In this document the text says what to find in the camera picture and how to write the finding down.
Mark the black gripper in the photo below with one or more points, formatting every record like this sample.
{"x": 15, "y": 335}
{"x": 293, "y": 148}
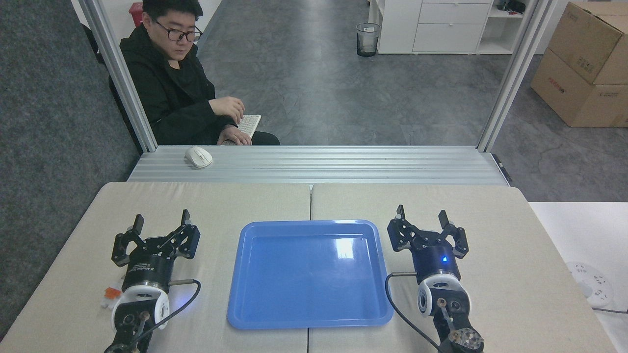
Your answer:
{"x": 434, "y": 262}
{"x": 147, "y": 272}

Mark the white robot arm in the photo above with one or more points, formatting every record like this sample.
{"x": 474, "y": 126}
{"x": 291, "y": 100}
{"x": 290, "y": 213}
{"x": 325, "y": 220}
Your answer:
{"x": 142, "y": 306}
{"x": 441, "y": 289}

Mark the blue plastic tray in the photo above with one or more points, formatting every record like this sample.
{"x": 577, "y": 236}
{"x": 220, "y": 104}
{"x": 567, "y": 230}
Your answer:
{"x": 309, "y": 284}

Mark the person's right hand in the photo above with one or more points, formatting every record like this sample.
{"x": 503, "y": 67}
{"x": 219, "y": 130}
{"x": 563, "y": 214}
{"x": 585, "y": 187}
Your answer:
{"x": 234, "y": 136}

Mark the person's left hand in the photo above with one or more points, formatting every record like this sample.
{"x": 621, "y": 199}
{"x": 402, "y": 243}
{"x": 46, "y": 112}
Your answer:
{"x": 228, "y": 108}

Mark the white computer mouse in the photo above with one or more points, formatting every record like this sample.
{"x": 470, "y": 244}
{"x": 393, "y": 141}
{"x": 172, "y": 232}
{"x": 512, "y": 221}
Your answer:
{"x": 198, "y": 157}

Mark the ribbed aluminium platform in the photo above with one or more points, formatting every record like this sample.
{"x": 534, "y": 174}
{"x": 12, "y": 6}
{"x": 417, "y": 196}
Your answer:
{"x": 319, "y": 164}

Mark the person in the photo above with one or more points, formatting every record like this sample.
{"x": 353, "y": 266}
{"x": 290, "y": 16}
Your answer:
{"x": 162, "y": 98}

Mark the white side table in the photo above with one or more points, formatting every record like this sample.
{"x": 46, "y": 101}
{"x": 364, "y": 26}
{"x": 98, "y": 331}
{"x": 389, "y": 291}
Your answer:
{"x": 579, "y": 235}

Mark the white keyboard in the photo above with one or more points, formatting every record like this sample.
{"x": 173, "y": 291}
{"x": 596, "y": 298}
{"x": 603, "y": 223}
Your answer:
{"x": 251, "y": 122}

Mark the white round power socket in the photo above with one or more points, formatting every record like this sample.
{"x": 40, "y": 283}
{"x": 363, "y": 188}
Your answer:
{"x": 591, "y": 284}

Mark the large cardboard box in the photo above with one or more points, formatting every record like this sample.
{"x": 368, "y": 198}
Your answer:
{"x": 569, "y": 93}

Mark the grey mesh waste bin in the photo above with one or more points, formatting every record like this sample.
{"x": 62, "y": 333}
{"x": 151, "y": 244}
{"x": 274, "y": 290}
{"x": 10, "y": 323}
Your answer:
{"x": 368, "y": 39}

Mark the white drawer cabinet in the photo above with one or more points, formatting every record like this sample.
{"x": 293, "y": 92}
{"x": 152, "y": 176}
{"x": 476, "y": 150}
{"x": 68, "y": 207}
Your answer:
{"x": 441, "y": 29}

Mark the red box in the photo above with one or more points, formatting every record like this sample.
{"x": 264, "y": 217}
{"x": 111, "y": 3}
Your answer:
{"x": 135, "y": 14}

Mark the small cardboard box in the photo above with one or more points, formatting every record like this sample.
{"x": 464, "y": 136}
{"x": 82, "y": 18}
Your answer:
{"x": 588, "y": 39}

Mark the black platform end bracket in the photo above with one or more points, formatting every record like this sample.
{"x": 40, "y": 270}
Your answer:
{"x": 502, "y": 168}

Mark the silver aluminium post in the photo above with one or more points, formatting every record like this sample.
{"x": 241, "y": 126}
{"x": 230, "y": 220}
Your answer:
{"x": 122, "y": 78}
{"x": 515, "y": 73}

